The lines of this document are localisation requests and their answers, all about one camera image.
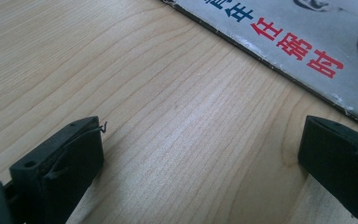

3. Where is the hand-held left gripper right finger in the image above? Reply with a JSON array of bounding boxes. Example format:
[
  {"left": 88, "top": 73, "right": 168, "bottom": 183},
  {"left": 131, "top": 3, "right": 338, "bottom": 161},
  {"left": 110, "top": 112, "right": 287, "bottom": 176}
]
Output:
[{"left": 297, "top": 115, "right": 358, "bottom": 224}]

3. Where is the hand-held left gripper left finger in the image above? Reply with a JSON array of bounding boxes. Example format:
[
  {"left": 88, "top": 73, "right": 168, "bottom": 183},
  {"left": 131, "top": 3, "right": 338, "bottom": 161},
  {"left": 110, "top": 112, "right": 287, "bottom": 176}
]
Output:
[{"left": 8, "top": 116, "right": 108, "bottom": 224}]

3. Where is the grey portrait cover magazine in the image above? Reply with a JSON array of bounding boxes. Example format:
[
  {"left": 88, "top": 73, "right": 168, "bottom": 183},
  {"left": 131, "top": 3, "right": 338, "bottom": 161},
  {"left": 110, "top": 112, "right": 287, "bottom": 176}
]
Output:
[{"left": 161, "top": 0, "right": 358, "bottom": 134}]

